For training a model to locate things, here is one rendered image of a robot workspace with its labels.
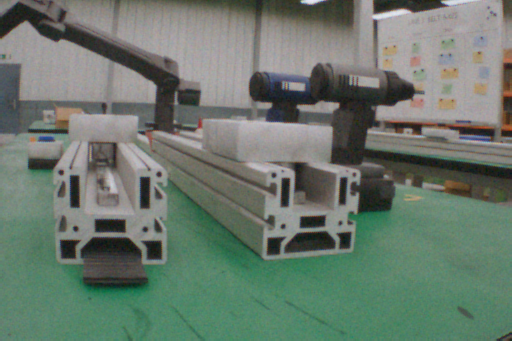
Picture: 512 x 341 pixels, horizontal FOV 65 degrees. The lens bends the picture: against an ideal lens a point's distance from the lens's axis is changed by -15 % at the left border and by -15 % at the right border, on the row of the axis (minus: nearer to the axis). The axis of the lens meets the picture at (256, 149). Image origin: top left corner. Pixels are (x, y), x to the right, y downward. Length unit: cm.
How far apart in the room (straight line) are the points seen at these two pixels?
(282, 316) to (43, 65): 1205
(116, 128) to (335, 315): 48
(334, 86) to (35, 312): 51
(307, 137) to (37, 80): 1184
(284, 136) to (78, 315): 30
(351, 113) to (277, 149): 22
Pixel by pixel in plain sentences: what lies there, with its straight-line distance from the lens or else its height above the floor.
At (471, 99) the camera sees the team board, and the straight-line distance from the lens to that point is 371.
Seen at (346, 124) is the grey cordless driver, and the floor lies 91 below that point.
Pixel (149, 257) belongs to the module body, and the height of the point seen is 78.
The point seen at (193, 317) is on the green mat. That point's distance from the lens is 31.
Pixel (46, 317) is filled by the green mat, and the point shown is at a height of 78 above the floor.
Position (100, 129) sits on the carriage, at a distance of 71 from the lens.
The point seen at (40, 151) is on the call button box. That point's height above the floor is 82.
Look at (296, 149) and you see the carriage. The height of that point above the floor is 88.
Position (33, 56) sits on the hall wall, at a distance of 1234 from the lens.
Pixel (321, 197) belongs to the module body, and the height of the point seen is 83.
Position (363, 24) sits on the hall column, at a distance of 932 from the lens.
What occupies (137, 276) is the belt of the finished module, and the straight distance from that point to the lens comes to 35.
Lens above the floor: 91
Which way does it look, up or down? 4 degrees down
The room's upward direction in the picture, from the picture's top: 3 degrees clockwise
